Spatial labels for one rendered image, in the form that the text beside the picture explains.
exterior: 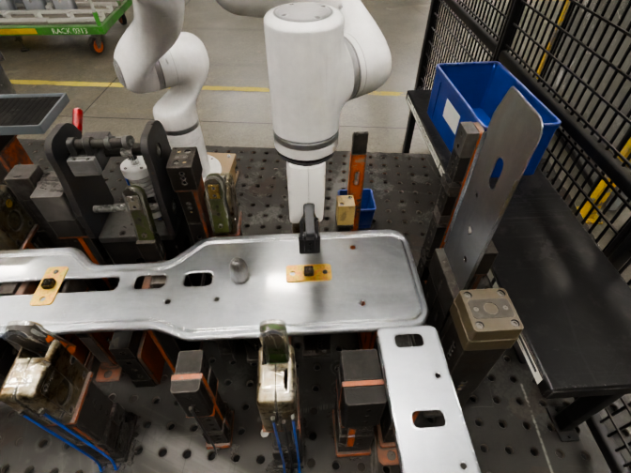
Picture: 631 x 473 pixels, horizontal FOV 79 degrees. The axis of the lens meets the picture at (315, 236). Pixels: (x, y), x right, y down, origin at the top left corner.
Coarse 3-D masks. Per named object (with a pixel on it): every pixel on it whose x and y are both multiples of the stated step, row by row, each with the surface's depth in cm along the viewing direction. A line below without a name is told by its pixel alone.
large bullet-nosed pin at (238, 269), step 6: (234, 258) 68; (240, 258) 68; (234, 264) 67; (240, 264) 67; (246, 264) 69; (234, 270) 67; (240, 270) 67; (246, 270) 69; (234, 276) 68; (240, 276) 68; (246, 276) 69; (240, 282) 70
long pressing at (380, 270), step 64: (0, 256) 74; (64, 256) 74; (192, 256) 74; (256, 256) 74; (320, 256) 74; (384, 256) 74; (0, 320) 64; (64, 320) 64; (128, 320) 65; (192, 320) 64; (256, 320) 64; (320, 320) 64; (384, 320) 65
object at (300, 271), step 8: (320, 264) 72; (328, 264) 72; (288, 272) 71; (296, 272) 71; (304, 272) 70; (312, 272) 70; (320, 272) 71; (328, 272) 71; (288, 280) 70; (296, 280) 70; (304, 280) 70; (312, 280) 70; (320, 280) 70; (328, 280) 70
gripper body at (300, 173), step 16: (288, 160) 49; (304, 160) 49; (320, 160) 49; (288, 176) 50; (304, 176) 49; (320, 176) 50; (288, 192) 52; (304, 192) 51; (320, 192) 51; (320, 208) 53
